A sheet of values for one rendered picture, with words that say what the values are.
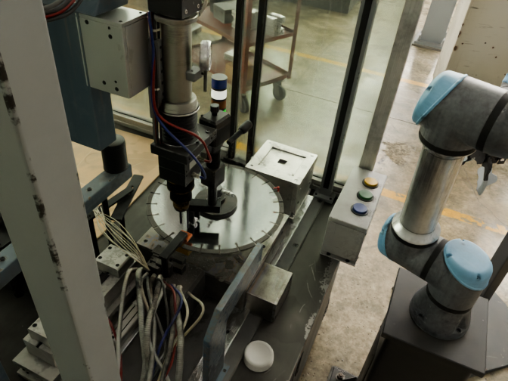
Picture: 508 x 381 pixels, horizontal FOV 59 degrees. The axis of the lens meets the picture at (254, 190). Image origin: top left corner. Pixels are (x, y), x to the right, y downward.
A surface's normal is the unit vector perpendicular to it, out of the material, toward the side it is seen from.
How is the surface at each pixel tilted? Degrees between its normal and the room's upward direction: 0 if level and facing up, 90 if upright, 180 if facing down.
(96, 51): 90
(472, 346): 0
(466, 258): 8
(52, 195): 90
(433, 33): 90
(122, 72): 90
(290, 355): 0
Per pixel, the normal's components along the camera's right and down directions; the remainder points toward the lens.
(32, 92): 0.91, 0.32
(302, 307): 0.08, -0.78
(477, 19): -0.26, 0.59
